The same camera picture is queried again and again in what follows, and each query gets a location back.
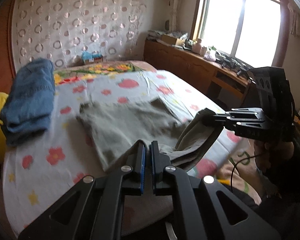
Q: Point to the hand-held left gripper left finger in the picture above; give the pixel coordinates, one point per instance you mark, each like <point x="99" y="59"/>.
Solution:
<point x="141" y="167"/>

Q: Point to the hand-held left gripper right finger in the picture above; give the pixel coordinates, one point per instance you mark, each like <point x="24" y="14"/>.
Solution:
<point x="155" y="167"/>

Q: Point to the grey-green pants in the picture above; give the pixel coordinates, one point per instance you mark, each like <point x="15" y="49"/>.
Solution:
<point x="127" y="127"/>

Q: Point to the pink plastic bag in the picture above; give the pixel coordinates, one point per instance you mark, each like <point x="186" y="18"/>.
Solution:
<point x="210" y="55"/>

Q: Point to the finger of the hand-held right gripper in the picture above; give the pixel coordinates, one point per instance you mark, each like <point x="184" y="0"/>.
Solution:
<point x="240" y="113"/>
<point x="250" y="130"/>

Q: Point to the floral bedspread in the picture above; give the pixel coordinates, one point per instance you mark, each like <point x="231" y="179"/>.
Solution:
<point x="102" y="68"/>

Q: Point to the pink bottle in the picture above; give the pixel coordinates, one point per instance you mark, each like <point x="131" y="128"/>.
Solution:
<point x="197" y="46"/>

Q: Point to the folded blue jeans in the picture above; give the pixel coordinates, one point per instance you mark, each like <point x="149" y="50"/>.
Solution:
<point x="27" y="100"/>

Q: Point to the wooden wardrobe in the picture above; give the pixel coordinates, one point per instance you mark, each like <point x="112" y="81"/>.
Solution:
<point x="0" y="55"/>

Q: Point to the open cardboard box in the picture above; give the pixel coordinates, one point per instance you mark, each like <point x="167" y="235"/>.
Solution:
<point x="171" y="39"/>

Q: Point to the window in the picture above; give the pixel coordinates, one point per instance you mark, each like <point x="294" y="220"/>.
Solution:
<point x="240" y="22"/>

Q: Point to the circle patterned wall curtain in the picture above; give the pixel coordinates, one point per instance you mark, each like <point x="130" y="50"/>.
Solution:
<point x="77" y="17"/>

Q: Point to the wooden cabinet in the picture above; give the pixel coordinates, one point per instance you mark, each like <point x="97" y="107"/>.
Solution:
<point x="190" y="65"/>

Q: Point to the floral bed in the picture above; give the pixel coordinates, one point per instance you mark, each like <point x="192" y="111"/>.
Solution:
<point x="65" y="180"/>

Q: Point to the person's right hand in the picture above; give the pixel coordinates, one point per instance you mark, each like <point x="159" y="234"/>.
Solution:
<point x="265" y="160"/>

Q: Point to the black gadget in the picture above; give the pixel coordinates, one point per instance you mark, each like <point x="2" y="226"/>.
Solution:
<point x="230" y="61"/>

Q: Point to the pale window curtain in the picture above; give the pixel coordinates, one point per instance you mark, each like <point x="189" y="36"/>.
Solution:
<point x="177" y="5"/>

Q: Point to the pile of papers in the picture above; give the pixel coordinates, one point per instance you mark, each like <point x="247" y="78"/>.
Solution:
<point x="155" y="33"/>

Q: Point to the blue topped box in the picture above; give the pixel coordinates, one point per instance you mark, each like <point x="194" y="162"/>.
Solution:
<point x="91" y="57"/>

